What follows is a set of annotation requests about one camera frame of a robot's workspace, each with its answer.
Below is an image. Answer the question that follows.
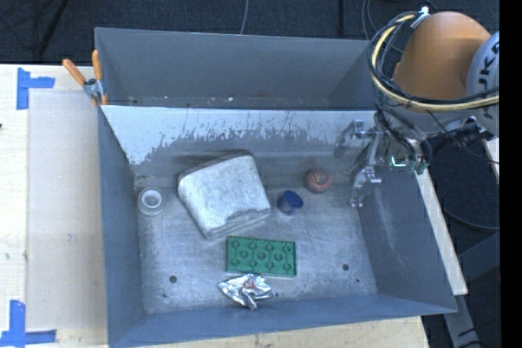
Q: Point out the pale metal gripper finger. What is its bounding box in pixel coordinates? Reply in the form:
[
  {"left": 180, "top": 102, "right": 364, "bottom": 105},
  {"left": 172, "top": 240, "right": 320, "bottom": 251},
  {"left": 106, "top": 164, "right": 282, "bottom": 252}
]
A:
[
  {"left": 333, "top": 119, "right": 369, "bottom": 159},
  {"left": 349, "top": 165, "right": 383, "bottom": 209}
]

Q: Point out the red-brown ball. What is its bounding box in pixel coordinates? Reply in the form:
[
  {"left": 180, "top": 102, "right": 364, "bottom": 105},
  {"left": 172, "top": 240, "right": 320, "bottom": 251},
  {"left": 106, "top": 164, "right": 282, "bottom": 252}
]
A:
[{"left": 304, "top": 168, "right": 334, "bottom": 195}]

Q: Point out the dark green flat block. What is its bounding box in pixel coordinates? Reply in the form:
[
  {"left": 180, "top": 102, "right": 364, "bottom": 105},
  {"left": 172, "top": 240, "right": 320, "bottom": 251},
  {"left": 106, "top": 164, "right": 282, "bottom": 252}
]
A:
[{"left": 224, "top": 236, "right": 298, "bottom": 279}]

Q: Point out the crumpled silver foil packet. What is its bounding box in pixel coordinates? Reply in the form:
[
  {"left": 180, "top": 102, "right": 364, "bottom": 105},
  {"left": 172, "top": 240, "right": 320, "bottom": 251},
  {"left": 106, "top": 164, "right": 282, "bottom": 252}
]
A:
[{"left": 216, "top": 272, "right": 274, "bottom": 311}]

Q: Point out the grey metal bin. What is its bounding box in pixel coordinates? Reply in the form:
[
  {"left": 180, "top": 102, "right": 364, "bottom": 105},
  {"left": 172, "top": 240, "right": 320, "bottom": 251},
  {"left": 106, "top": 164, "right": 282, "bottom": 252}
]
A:
[{"left": 93, "top": 27, "right": 460, "bottom": 348}]

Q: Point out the clear tape roll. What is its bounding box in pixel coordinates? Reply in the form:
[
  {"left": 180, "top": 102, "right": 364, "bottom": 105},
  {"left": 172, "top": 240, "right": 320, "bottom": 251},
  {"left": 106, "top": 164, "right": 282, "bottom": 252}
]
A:
[{"left": 136, "top": 187, "right": 166, "bottom": 217}]

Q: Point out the pale wood flat board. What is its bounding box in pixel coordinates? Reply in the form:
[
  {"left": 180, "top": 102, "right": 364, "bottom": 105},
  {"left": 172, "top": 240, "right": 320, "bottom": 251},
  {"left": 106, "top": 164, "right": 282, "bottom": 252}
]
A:
[{"left": 24, "top": 87, "right": 108, "bottom": 335}]

